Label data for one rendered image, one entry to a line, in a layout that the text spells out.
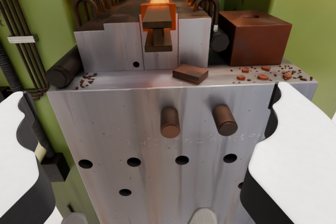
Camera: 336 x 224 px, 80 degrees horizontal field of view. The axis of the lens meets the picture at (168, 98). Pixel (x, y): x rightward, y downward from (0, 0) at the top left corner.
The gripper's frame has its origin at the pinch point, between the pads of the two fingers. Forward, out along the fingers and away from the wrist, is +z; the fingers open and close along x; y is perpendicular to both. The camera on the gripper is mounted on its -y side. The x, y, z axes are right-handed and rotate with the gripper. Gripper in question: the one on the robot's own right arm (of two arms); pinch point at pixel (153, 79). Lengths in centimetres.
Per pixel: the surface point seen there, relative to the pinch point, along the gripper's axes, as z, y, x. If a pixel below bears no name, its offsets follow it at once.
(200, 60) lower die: 19.6, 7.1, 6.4
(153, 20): 9.5, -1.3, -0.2
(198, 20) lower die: 19.6, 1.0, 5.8
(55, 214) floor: 46, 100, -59
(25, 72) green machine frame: 33.6, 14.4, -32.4
